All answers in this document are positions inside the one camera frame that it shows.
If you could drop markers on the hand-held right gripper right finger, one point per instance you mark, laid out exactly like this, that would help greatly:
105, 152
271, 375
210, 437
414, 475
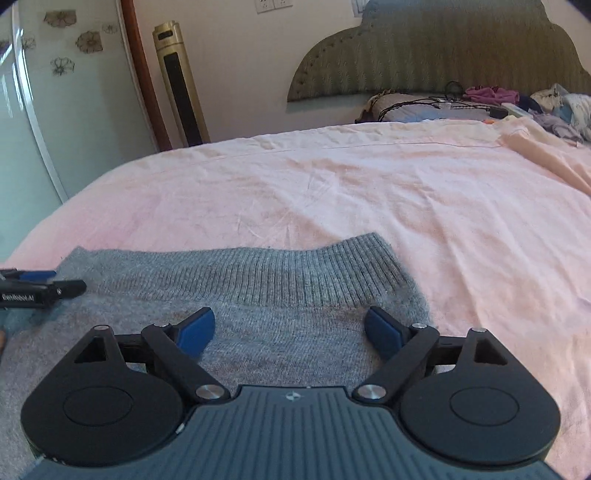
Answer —
385, 330

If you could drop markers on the patterned pillow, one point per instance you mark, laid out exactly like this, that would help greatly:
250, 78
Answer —
392, 108

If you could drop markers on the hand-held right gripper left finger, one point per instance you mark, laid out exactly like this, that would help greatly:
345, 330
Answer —
196, 332

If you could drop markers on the olive padded headboard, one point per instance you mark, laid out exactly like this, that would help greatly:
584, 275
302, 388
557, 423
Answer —
415, 55

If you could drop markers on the brown wooden door frame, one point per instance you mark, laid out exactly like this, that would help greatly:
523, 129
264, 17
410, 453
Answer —
143, 78

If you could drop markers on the gold tower fan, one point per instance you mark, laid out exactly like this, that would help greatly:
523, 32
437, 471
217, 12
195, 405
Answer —
182, 87

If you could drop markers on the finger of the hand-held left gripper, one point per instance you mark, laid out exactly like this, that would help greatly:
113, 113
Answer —
37, 275
69, 287

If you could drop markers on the pink bed sheet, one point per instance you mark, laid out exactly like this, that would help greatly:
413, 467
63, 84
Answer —
369, 194

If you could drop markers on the magenta cloth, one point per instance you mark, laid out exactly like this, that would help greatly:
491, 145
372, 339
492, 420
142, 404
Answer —
491, 95

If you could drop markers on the peach blanket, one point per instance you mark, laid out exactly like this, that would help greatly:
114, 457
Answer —
549, 147

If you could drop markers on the grey sweater with navy sleeves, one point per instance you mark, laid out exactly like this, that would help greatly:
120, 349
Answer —
277, 286

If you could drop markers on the frosted glass sliding door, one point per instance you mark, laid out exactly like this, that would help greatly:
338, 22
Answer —
69, 115

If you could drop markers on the white wall socket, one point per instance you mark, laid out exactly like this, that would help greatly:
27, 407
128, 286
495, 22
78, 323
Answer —
264, 5
282, 3

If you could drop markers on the pile of light clothes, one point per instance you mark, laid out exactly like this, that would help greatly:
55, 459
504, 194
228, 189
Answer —
563, 108

